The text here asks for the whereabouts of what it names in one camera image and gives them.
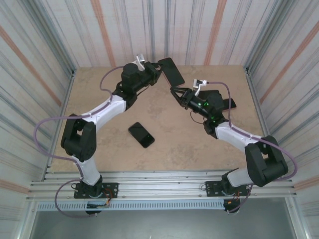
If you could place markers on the black phone case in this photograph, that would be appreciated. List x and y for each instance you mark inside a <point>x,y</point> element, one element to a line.
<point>165,77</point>

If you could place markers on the pink silicone phone case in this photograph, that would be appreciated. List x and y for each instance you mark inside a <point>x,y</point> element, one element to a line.
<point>235,104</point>

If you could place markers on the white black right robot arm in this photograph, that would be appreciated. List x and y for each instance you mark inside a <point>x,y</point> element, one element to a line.
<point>231,134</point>

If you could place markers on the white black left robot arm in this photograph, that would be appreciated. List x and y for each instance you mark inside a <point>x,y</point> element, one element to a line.
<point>107,109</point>

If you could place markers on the small black smartphone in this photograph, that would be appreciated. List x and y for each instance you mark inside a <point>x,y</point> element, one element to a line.
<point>141,135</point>

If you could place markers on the aluminium side rail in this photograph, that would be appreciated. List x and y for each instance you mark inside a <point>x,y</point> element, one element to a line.
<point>254,87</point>
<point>67,89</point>

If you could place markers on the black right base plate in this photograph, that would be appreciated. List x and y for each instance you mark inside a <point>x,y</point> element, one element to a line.
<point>211,189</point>

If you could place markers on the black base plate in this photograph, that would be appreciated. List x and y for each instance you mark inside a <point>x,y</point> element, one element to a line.
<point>211,189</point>
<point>112,190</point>

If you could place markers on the aluminium front rail frame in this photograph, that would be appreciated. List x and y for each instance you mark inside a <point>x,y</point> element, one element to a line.
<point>159,185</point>

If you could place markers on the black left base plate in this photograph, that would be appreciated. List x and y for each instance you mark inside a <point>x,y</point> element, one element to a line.
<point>112,190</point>

